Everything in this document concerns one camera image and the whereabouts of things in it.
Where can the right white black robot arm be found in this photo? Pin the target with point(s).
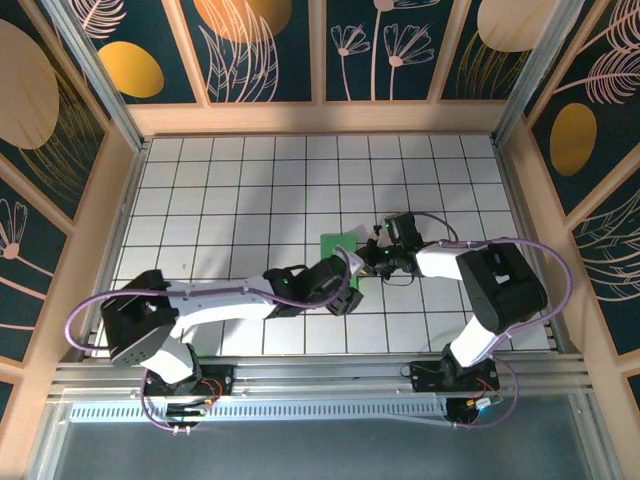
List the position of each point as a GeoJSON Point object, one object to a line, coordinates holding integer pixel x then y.
{"type": "Point", "coordinates": [440, 262]}

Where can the aluminium table side rail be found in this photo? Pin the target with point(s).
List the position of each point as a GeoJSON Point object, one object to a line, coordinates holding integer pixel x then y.
{"type": "Point", "coordinates": [531, 250]}
{"type": "Point", "coordinates": [114, 250]}

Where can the grey metal sheet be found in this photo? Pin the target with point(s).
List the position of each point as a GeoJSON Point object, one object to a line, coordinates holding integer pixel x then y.
{"type": "Point", "coordinates": [320, 455]}

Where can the green square paper sheet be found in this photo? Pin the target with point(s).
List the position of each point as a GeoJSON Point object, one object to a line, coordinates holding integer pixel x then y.
{"type": "Point", "coordinates": [335, 245]}

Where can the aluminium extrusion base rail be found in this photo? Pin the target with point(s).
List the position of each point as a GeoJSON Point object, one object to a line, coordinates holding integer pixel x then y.
{"type": "Point", "coordinates": [320, 380]}

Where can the white gridded table mat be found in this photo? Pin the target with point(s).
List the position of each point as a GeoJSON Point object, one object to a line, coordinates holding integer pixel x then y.
{"type": "Point", "coordinates": [250, 175]}

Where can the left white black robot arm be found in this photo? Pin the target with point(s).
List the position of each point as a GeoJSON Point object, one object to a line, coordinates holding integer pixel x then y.
{"type": "Point", "coordinates": [220, 300]}

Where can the aluminium corner post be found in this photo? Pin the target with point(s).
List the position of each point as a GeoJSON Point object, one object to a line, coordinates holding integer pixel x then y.
{"type": "Point", "coordinates": [532, 75]}
{"type": "Point", "coordinates": [102, 82]}

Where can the black electronics module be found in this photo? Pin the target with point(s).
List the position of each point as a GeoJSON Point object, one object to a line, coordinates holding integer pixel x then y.
{"type": "Point", "coordinates": [185, 411]}
{"type": "Point", "coordinates": [465, 412]}

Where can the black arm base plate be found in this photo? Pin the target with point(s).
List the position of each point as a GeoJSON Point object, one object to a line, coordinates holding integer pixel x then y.
{"type": "Point", "coordinates": [225, 372]}
{"type": "Point", "coordinates": [425, 380]}

